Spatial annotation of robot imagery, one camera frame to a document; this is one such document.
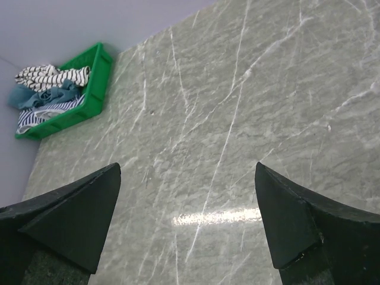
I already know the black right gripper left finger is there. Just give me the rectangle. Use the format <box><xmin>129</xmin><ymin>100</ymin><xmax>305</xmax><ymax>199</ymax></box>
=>
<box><xmin>1</xmin><ymin>163</ymin><xmax>121</xmax><ymax>284</ymax></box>

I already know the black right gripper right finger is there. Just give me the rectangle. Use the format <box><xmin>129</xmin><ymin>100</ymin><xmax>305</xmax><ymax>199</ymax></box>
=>
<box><xmin>255</xmin><ymin>163</ymin><xmax>379</xmax><ymax>284</ymax></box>

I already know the black white striped tank top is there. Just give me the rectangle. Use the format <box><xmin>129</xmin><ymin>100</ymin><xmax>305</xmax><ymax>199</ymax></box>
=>
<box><xmin>15</xmin><ymin>65</ymin><xmax>91</xmax><ymax>92</ymax></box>

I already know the navy white striped tank top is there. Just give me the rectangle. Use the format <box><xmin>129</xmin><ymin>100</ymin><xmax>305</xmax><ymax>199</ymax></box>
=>
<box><xmin>16</xmin><ymin>94</ymin><xmax>86</xmax><ymax>134</ymax></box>

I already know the teal tank top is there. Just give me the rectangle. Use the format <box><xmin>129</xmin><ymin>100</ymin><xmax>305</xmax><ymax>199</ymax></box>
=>
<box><xmin>7</xmin><ymin>80</ymin><xmax>81</xmax><ymax>110</ymax></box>

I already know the green plastic bin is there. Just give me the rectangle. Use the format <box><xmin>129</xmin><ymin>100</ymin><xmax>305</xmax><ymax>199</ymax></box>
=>
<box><xmin>15</xmin><ymin>42</ymin><xmax>113</xmax><ymax>140</ymax></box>

